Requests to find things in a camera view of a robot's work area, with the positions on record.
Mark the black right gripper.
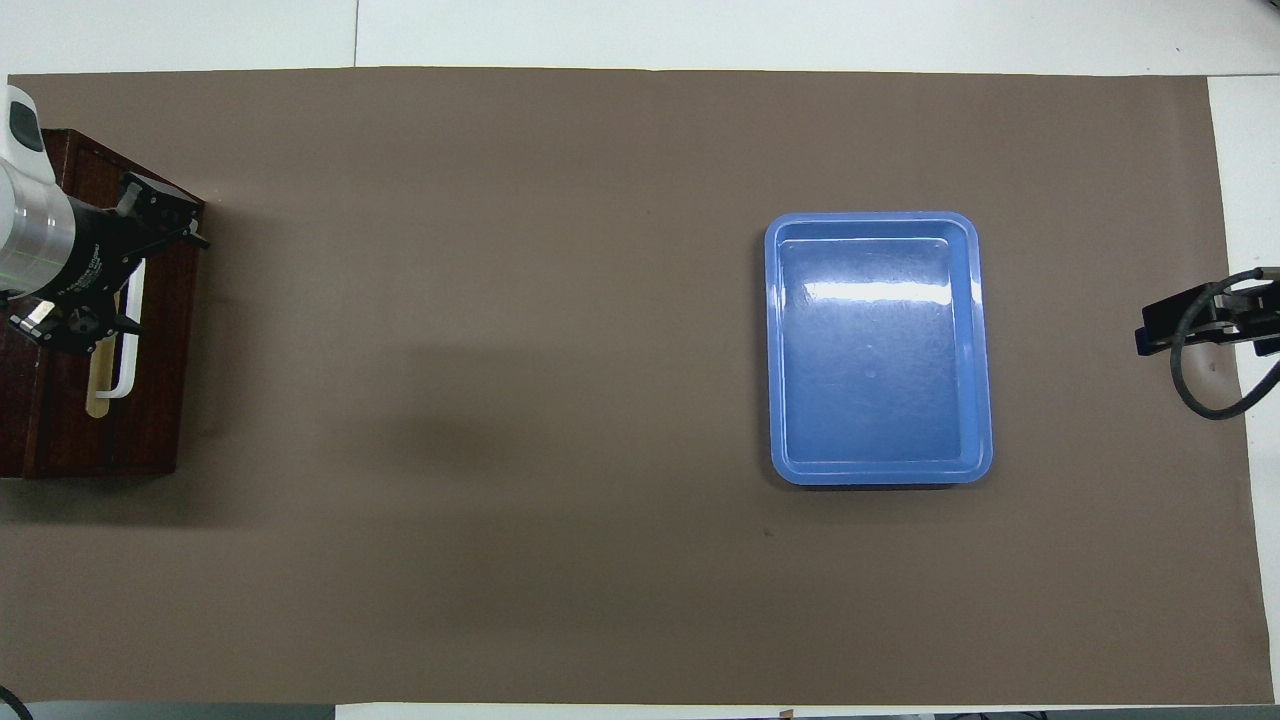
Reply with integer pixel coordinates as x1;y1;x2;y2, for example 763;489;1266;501
1137;283;1280;358

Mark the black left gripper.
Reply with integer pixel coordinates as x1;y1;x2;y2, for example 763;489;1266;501
10;172;211;356

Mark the wooden drawer with white handle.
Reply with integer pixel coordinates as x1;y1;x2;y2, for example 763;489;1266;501
40;140;206;473

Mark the dark wooden cabinet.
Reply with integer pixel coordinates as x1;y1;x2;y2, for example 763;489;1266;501
0;128;206;479

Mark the blue plastic tray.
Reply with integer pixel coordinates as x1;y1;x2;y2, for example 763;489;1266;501
764;211;995;487

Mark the brown table mat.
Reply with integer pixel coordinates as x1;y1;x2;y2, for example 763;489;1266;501
0;67;1276;706

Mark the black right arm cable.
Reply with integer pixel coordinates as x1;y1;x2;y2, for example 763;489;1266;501
1170;268;1280;421

